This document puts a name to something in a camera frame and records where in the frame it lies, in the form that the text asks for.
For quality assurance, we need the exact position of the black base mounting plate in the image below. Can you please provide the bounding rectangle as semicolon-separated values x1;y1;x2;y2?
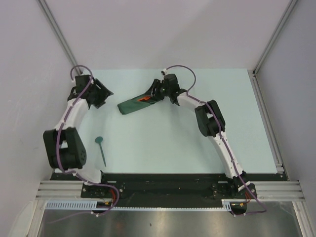
50;172;289;208

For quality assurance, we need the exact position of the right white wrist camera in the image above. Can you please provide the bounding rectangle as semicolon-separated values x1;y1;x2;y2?
160;69;168;76

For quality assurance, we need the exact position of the white slotted cable duct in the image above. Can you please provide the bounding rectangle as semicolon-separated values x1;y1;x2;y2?
45;199;232;212

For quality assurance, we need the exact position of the aluminium frame post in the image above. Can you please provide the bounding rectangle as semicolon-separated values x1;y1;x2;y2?
36;0;78;67
252;0;300;76

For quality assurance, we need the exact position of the right aluminium table rail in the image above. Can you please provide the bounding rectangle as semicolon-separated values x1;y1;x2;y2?
247;70;287;174

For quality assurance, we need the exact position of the orange plastic fork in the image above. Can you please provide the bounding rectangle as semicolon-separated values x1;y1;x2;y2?
138;95;151;101

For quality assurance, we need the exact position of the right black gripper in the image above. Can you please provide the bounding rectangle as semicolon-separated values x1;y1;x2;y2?
145;79;171;100

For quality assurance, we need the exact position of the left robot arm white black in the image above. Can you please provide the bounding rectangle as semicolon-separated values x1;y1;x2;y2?
43;75;113;198

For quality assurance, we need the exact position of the teal plastic utensil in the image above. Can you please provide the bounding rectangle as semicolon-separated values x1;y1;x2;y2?
95;136;107;167

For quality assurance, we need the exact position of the front aluminium extrusion rail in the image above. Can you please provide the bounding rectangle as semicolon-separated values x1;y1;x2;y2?
36;181;305;201

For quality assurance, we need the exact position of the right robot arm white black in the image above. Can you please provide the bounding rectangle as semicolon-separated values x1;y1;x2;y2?
146;74;250;198

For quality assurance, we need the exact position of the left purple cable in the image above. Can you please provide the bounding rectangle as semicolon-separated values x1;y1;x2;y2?
48;65;120;223

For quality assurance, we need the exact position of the dark green cloth napkin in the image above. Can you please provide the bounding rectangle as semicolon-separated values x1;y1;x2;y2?
117;94;159;115

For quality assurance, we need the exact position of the right aluminium frame post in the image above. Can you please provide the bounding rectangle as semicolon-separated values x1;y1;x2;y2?
252;0;300;76

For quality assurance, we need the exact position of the left aluminium frame post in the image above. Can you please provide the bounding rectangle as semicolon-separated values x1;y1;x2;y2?
36;0;78;67

